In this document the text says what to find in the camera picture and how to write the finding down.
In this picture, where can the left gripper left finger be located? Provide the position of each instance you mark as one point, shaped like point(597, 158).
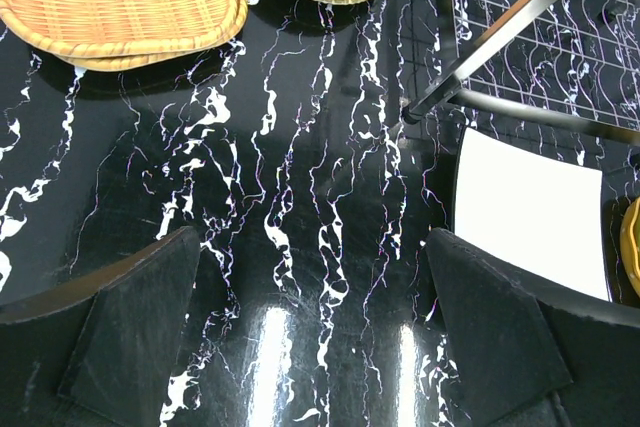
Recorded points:
point(98, 350)

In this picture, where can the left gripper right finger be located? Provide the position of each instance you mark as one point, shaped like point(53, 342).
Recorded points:
point(529, 351)

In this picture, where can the orange polka-dot plate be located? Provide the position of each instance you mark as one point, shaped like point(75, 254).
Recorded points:
point(629, 244)

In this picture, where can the large orange woven tray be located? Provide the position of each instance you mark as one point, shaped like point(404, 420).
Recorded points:
point(117, 64)

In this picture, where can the steel two-tier dish rack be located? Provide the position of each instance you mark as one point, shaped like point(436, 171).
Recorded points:
point(567, 64)

